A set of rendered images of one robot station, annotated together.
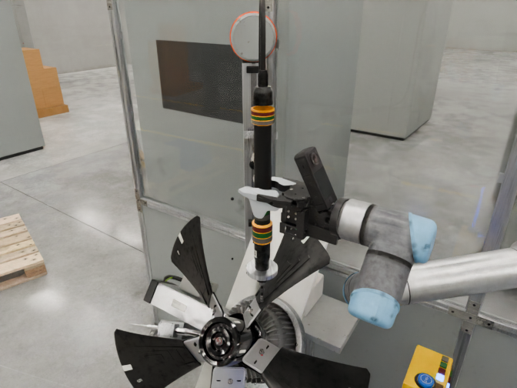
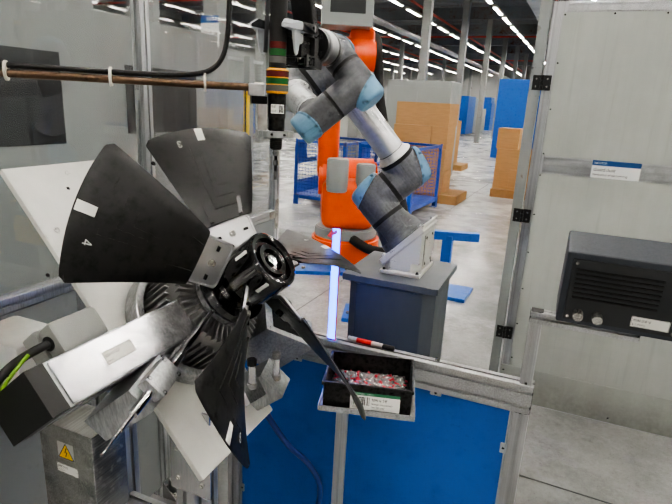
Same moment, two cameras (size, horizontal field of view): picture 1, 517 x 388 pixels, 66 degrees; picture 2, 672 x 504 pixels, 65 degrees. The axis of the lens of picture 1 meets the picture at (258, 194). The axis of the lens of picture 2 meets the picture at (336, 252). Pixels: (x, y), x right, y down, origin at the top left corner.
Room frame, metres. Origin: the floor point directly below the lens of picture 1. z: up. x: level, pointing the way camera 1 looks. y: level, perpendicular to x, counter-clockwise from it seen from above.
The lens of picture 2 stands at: (0.80, 1.06, 1.51)
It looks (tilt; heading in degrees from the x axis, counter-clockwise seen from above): 16 degrees down; 259
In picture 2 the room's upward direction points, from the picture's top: 3 degrees clockwise
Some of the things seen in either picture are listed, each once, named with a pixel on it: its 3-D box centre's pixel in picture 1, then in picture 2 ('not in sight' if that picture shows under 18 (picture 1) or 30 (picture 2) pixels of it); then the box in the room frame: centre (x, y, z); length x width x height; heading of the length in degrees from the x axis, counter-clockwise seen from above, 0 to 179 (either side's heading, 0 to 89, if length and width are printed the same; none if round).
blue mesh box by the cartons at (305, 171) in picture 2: not in sight; (337, 170); (-0.74, -7.13, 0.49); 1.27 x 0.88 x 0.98; 55
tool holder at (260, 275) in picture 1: (261, 250); (271, 110); (0.73, -0.01, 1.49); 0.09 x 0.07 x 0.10; 2
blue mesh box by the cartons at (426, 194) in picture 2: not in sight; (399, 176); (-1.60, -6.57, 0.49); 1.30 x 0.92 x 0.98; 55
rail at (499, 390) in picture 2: not in sight; (364, 358); (0.44, -0.26, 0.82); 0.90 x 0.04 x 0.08; 147
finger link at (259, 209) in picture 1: (258, 204); (294, 38); (0.69, 0.00, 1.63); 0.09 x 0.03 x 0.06; 71
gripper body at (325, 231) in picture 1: (313, 212); (303, 46); (0.66, -0.10, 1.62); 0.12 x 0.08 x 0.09; 57
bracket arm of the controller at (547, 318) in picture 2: not in sight; (582, 324); (0.00, 0.03, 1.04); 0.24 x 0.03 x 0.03; 147
